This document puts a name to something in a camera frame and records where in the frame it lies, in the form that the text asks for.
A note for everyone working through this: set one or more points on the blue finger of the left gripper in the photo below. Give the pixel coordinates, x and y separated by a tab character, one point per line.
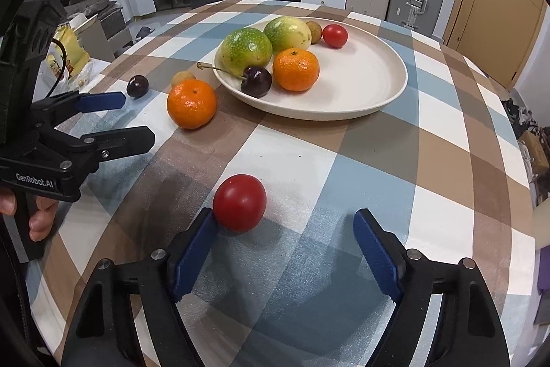
97	102
116	143

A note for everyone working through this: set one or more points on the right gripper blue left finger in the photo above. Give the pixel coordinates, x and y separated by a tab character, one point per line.
102	331

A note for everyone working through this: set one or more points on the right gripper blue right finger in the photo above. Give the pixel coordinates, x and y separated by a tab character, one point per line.
468	330

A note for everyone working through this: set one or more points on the red cherry tomato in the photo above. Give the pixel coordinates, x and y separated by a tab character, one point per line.
335	35
240	202

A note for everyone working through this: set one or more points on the dark cherry with stem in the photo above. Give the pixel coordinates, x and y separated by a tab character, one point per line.
256	81

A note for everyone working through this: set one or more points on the person's left hand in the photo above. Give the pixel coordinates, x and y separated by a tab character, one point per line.
41	222

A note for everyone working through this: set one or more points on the dark cherry without stem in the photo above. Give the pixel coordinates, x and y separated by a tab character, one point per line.
137	87

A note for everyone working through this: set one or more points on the yellow snack bag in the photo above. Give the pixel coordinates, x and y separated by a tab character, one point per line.
74	57

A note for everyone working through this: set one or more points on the orange mandarin on table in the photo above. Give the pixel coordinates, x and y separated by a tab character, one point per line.
192	104

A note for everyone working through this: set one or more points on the brown longan on table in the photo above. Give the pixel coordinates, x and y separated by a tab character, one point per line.
181	77

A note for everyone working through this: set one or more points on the green passion fruit front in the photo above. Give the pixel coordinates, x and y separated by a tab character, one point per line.
244	48

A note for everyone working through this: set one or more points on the checkered tablecloth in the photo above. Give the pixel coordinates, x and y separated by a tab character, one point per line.
439	167

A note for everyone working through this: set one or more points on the orange mandarin on plate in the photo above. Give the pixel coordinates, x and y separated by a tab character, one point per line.
295	69

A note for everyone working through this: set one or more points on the yellow-green passion fruit back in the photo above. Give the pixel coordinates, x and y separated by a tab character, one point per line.
288	32

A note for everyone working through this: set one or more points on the brown longan on plate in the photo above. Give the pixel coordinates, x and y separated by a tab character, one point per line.
315	31

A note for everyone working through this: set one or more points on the cream round plate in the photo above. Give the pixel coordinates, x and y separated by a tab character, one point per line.
325	83

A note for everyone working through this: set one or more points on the wooden door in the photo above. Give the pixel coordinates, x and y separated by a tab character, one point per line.
497	35

